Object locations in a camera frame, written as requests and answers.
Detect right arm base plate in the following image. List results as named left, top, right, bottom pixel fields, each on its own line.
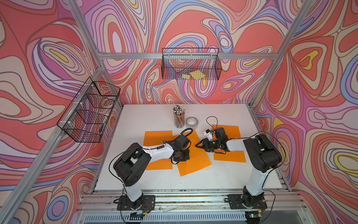
left=224, top=193, right=268, bottom=211

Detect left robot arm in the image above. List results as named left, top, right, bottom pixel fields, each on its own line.
left=111, top=128, right=194, bottom=203

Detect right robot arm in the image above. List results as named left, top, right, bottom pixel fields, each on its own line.
left=195, top=134, right=282, bottom=208

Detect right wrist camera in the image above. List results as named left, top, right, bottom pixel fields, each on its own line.
left=203, top=129, right=214, bottom=141

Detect orange paper sheet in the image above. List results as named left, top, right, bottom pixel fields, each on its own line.
left=143, top=130, right=173, bottom=170
left=172, top=130, right=212, bottom=176
left=213, top=125, right=247, bottom=163

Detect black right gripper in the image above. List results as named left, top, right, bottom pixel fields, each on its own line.
left=195, top=138, right=221, bottom=153

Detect aluminium frame rail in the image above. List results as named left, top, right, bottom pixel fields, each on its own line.
left=1, top=1, right=307, bottom=224

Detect yellow sticky notes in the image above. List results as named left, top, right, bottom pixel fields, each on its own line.
left=181, top=70, right=206, bottom=80

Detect clear tape roll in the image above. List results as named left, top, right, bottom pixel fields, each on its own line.
left=186, top=117, right=199, bottom=130

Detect black wire basket left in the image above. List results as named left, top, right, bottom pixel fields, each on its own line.
left=57, top=78, right=121, bottom=143

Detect clear cup of pencils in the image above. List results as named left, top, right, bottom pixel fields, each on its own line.
left=173, top=105, right=185, bottom=128

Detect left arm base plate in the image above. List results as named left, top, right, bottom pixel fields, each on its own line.
left=113, top=195, right=156, bottom=211

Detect black wire basket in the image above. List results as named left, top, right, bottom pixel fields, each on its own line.
left=161, top=47, right=222, bottom=80
left=57, top=78, right=121, bottom=143

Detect black wire basket back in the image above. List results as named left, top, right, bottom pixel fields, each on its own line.
left=161, top=47, right=222, bottom=80

